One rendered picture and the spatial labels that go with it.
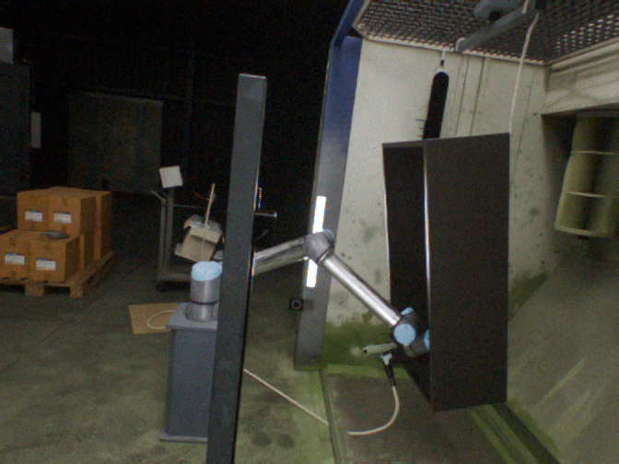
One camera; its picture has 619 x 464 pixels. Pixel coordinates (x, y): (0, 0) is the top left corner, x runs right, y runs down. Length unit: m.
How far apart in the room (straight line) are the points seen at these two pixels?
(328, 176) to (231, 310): 1.99
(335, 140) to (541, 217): 1.55
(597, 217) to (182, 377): 2.48
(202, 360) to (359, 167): 1.53
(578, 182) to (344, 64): 1.58
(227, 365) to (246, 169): 0.40
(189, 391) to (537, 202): 2.54
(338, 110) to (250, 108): 1.99
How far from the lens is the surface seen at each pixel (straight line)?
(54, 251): 4.34
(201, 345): 2.17
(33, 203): 4.78
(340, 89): 2.77
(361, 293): 1.86
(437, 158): 1.71
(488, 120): 3.05
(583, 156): 2.94
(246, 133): 0.78
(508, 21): 2.06
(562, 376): 2.88
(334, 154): 2.74
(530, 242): 3.29
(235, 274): 0.82
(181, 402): 2.34
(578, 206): 2.92
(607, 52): 2.91
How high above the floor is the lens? 1.50
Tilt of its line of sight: 10 degrees down
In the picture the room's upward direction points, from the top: 7 degrees clockwise
